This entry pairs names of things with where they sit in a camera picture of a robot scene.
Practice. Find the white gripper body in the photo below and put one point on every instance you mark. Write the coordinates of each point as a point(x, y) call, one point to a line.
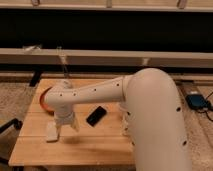
point(64, 120)

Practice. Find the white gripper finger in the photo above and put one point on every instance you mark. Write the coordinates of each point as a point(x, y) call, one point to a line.
point(57, 130)
point(75, 126)

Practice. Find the orange ceramic bowl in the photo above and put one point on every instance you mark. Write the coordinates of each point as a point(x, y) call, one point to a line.
point(43, 104)

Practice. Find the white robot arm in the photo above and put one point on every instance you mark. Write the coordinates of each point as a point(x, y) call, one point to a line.
point(153, 104)

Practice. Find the beige rectangular sponge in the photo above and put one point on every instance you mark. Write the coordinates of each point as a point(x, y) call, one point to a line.
point(50, 132)

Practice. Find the black rectangular phone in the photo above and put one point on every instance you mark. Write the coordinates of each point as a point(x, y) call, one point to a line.
point(96, 116)

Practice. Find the black chair base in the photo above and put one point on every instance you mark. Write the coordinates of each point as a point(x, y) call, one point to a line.
point(17, 124)

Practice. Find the clear plastic cup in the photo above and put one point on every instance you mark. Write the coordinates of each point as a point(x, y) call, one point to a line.
point(122, 106)

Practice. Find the blue black device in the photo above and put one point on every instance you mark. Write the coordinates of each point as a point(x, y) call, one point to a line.
point(196, 101)

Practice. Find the white shelf rail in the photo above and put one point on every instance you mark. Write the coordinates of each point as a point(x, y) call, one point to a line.
point(106, 58)

